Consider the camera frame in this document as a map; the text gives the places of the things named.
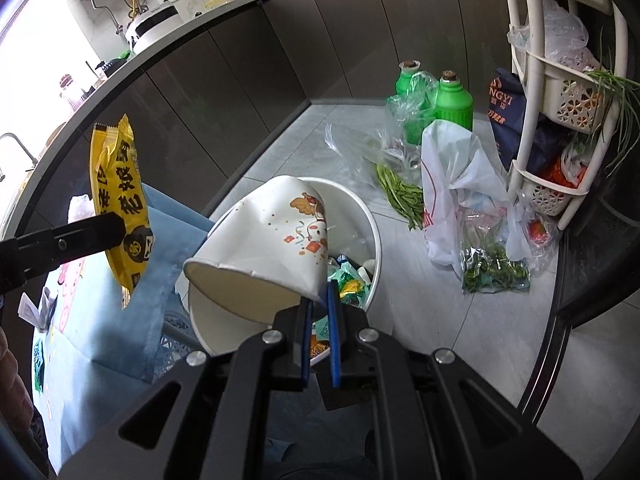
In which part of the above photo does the yellow snack packet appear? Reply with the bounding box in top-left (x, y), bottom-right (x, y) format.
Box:
top-left (89, 116), bottom-right (154, 307)

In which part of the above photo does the white paper bucket cup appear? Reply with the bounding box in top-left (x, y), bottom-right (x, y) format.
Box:
top-left (183, 176), bottom-right (329, 324)

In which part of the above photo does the white paper leaflet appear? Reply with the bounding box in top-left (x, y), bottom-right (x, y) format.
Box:
top-left (17, 286), bottom-right (58, 333)

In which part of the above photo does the green wrapper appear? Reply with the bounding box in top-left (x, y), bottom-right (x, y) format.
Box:
top-left (328, 255), bottom-right (371, 310)

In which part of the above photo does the grey kitchen countertop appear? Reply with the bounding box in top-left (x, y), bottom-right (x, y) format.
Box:
top-left (1, 0), bottom-right (265, 237)

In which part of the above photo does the steel kitchen faucet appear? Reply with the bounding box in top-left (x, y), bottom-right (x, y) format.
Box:
top-left (0, 132), bottom-right (38, 182)

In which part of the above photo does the white round trash bin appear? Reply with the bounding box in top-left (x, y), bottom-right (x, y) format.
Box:
top-left (183, 176), bottom-right (382, 356)

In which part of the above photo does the person's right hand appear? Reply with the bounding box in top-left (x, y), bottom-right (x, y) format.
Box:
top-left (0, 330), bottom-right (34, 436)

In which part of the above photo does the glass jar red lid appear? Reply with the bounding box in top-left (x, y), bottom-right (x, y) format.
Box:
top-left (60, 74), bottom-right (85, 112)

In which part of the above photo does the white plastic shopping bag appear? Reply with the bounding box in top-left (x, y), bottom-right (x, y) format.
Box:
top-left (420, 119), bottom-right (532, 276)

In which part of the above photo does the green vegetable bunch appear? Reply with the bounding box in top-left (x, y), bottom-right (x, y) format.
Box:
top-left (375, 165), bottom-right (424, 230)

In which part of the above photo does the white rice cooker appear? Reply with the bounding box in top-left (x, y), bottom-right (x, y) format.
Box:
top-left (126, 3), bottom-right (183, 55)

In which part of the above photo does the green bottle front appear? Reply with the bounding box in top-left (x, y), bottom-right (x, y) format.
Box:
top-left (436, 70), bottom-right (474, 131)

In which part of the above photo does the green bottle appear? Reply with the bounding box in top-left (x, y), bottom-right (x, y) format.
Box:
top-left (436, 70), bottom-right (474, 131)
top-left (394, 60), bottom-right (436, 146)

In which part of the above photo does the dark blue shopping bag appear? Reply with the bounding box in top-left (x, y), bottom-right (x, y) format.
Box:
top-left (487, 67), bottom-right (548, 174)

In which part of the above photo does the green bottle rear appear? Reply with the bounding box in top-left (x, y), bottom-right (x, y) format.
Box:
top-left (394, 60), bottom-right (436, 146)

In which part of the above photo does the beige plastic storage rack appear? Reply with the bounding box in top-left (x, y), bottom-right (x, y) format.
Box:
top-left (506, 0), bottom-right (628, 230)

